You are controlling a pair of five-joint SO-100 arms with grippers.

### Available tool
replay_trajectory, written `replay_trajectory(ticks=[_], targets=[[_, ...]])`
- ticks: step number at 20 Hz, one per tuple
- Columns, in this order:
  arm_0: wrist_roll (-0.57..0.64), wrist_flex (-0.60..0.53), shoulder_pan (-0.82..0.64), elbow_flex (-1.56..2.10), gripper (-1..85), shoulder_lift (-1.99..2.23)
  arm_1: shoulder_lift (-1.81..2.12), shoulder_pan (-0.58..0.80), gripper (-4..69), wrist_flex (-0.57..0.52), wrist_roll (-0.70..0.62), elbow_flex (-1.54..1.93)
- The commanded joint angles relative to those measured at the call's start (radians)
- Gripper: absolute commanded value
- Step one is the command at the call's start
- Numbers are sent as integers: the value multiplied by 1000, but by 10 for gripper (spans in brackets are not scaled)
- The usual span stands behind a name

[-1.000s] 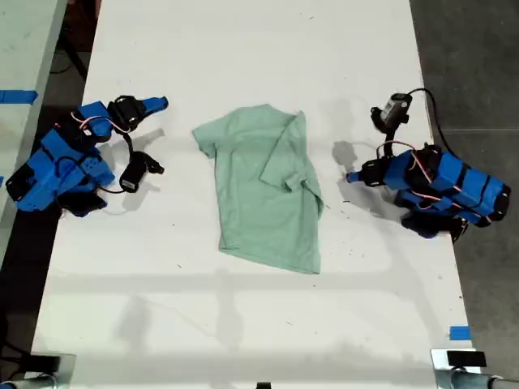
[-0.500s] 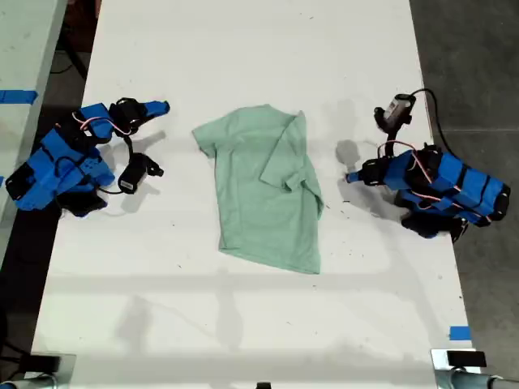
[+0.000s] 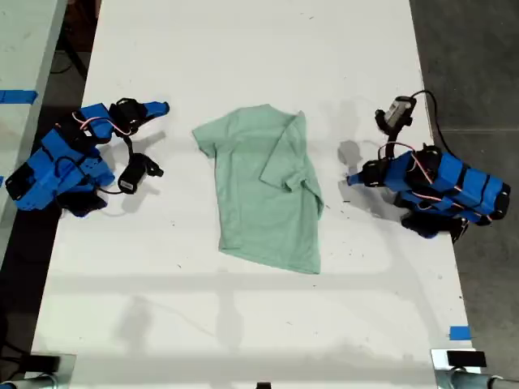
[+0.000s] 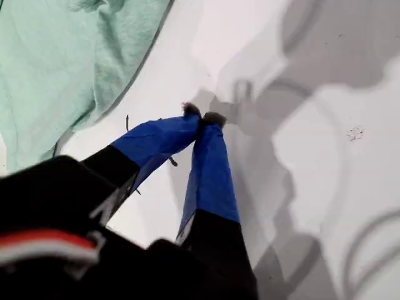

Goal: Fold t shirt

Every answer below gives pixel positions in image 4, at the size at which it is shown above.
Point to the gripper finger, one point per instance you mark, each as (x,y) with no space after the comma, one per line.
(156,137)
(212,181)

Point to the pale green T-shirt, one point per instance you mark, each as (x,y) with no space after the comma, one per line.
(56,68)

